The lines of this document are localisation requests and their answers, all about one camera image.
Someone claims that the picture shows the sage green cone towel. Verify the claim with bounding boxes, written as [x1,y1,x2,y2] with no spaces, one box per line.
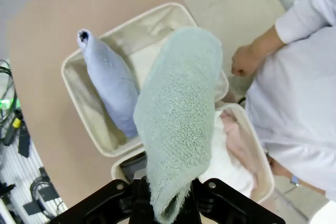
[133,26,224,223]

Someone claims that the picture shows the person right hand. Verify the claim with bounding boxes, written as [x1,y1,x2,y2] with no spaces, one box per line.
[231,43,266,78]

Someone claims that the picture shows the black cable-wrapped device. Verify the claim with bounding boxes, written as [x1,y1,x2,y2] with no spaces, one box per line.
[22,166,65,217]

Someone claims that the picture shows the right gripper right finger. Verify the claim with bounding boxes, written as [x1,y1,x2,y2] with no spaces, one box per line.
[189,177,286,224]

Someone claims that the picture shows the black plug with yellow tag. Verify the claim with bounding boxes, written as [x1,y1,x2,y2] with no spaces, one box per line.
[2,115,24,146]

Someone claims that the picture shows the person left forearm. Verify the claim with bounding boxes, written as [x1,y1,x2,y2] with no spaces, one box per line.
[267,155,328,196]

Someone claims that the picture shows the pink towel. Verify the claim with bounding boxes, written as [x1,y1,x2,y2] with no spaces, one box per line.
[219,109,265,183]

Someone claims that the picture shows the black cable bundle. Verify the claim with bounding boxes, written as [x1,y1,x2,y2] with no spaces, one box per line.
[0,59,22,135]

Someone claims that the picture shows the beige fabric basket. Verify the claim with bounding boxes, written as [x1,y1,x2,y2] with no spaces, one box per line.
[60,2,230,158]
[110,100,276,209]

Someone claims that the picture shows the person torso white jacket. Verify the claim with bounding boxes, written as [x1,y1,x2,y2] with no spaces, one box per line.
[245,0,336,201]

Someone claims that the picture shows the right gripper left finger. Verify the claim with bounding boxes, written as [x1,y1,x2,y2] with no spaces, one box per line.
[48,176,156,224]

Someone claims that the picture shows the person right forearm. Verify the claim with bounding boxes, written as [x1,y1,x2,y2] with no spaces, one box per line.
[250,0,336,58]

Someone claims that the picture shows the lavender blue cone towel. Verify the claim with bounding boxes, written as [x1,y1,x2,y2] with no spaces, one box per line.
[76,28,141,139]

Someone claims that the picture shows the white towel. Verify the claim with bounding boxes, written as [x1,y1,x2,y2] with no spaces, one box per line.
[198,110,257,199]

